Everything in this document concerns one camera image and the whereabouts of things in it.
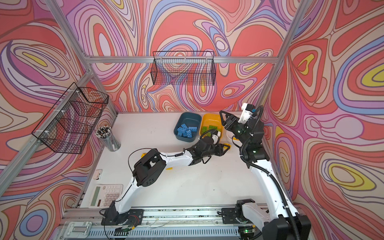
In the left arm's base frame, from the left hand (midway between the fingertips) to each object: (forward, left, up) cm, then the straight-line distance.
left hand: (230, 147), depth 86 cm
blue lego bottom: (+18, +30, -8) cm, 36 cm away
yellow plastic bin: (+29, +8, -10) cm, 31 cm away
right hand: (+3, +8, +23) cm, 25 cm away
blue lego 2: (+23, +28, -9) cm, 38 cm away
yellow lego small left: (-17, +42, +22) cm, 50 cm away
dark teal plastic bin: (+32, +24, -12) cm, 42 cm away
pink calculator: (-24, +70, -9) cm, 75 cm away
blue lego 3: (+20, +22, -8) cm, 31 cm away
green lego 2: (+22, +7, -9) cm, 25 cm away
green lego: (+21, +14, -9) cm, 27 cm away
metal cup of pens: (+7, +75, +5) cm, 75 cm away
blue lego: (+17, +25, -10) cm, 32 cm away
